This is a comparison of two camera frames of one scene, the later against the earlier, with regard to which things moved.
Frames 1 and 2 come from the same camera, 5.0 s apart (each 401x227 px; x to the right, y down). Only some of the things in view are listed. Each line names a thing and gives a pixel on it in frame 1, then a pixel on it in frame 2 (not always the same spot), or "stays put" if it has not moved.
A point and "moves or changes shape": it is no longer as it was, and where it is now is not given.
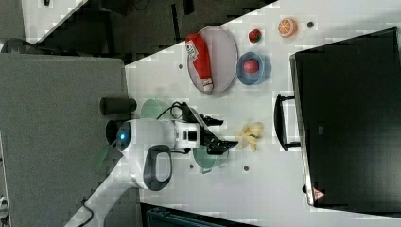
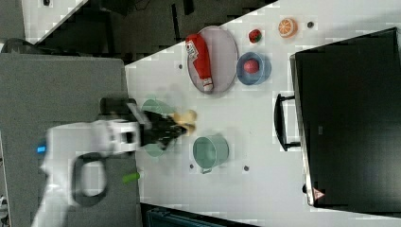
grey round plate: (224, 60) stays put
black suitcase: (345, 116) stays put
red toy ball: (251, 66) stays put
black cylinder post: (117, 105) stays put
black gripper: (215, 146) → (159, 129)
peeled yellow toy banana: (249, 135) moves or changes shape
